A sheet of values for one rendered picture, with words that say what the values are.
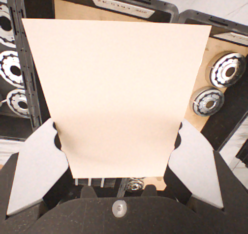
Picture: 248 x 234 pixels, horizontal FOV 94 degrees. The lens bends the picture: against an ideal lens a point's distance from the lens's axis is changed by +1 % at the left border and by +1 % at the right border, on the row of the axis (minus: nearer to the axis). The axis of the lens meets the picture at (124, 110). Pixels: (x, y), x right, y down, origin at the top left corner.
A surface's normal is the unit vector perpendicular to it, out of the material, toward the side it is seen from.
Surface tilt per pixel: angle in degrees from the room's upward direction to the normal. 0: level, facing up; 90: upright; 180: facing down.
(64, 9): 0
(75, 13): 0
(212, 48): 0
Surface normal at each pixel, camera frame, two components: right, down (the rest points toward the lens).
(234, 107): -0.98, -0.15
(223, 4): 0.04, 0.47
